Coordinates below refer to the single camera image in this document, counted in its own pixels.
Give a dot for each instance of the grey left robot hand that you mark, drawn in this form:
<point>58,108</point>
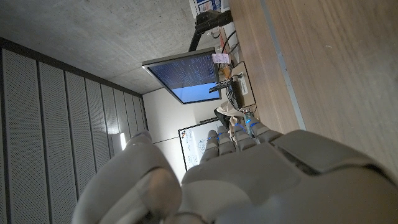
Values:
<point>267,180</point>

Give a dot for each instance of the beige cloth pile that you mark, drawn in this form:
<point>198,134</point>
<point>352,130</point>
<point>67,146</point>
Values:
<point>227,110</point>

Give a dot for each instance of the whiteboard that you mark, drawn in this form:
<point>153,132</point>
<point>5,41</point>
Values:
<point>192,146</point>

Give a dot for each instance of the black router with antennas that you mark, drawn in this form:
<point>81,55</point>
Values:
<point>234,93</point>

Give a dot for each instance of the black computer monitor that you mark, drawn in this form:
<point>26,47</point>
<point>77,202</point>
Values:
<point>186,77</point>

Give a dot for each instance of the pink sticky note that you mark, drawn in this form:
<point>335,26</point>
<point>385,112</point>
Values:
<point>221,58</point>

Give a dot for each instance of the white wipes canister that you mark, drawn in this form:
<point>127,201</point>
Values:
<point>205,6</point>

